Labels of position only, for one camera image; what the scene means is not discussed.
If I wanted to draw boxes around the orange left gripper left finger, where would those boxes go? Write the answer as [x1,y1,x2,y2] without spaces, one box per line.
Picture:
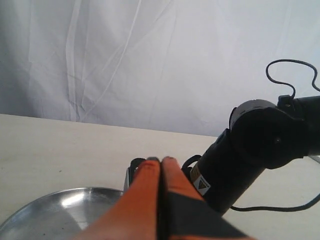
[74,158,161,240]

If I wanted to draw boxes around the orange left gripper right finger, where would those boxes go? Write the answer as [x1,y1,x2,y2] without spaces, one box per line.
[161,156,252,240]

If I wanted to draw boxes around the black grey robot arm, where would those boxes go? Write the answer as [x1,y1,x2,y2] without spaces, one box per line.
[76,95,320,240]

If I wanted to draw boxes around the round stainless steel plate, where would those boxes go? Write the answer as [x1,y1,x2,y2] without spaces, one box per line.
[0,187,123,240]

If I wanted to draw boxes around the white backdrop cloth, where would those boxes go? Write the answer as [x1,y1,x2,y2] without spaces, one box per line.
[0,0,320,136]

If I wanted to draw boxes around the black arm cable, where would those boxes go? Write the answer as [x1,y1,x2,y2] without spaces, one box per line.
[180,58,320,213]

